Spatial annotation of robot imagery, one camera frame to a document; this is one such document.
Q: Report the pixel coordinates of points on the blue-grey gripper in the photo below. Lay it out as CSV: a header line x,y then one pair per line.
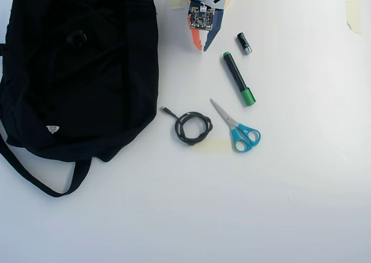
x,y
210,39

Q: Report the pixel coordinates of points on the black cylindrical battery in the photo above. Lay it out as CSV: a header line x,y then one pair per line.
x,y
244,43

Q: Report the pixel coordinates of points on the black marker with green cap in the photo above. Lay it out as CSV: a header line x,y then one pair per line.
x,y
236,74

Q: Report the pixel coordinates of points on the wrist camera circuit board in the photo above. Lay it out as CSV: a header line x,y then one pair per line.
x,y
201,19

